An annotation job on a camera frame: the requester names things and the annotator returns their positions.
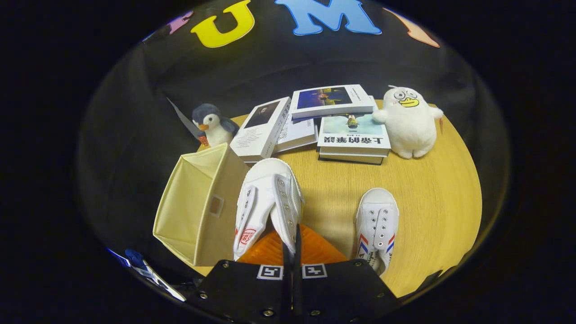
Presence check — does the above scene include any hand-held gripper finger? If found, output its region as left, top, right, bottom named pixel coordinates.
left=292, top=224, right=400, bottom=324
left=194, top=224, right=292, bottom=324

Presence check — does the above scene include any white canvas shoe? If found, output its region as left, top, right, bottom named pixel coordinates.
left=355, top=188, right=400, bottom=276
left=233, top=157, right=305, bottom=261

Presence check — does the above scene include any beige fabric storage box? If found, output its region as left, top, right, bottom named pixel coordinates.
left=152, top=143, right=250, bottom=267

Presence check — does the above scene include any white panel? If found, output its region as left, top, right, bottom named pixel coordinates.
left=135, top=263, right=186, bottom=302

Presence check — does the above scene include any dark-edged book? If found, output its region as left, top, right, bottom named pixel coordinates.
left=318, top=152, right=387, bottom=166

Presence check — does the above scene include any blue cloth object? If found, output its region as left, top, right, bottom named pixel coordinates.
left=125, top=249, right=145, bottom=270

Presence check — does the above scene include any white book with portrait cover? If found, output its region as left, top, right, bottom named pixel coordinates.
left=229, top=96, right=292, bottom=162

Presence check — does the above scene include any plain white book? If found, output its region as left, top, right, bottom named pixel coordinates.
left=274, top=115, right=319, bottom=153

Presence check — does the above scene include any book with pale teal cover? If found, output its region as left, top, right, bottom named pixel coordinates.
left=317, top=112, right=391, bottom=157

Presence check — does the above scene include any computer screen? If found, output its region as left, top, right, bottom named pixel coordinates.
left=107, top=247, right=131, bottom=267

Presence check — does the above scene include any grey penguin plush toy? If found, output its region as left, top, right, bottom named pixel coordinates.
left=192, top=103, right=240, bottom=148

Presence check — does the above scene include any book with blue photo cover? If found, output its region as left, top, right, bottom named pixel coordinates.
left=289, top=84, right=375, bottom=121

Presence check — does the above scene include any white duck plush toy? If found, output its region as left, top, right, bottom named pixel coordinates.
left=372, top=85, right=444, bottom=159

